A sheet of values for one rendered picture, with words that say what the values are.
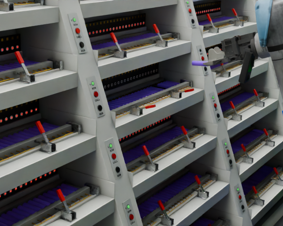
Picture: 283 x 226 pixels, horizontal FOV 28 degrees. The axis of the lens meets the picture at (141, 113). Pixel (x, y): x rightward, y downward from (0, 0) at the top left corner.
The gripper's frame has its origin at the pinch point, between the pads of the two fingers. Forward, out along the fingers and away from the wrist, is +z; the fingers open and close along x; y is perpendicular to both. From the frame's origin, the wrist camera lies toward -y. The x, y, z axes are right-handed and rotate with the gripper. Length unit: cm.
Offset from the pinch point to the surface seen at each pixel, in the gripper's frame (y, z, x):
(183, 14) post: 20.6, 11.4, -14.0
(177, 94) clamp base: -8.0, 12.6, 5.2
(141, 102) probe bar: -6.3, 17.3, 23.0
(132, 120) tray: -9.8, 13.3, 37.2
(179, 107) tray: -12.7, 12.9, 5.9
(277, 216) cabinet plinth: -81, 12, -57
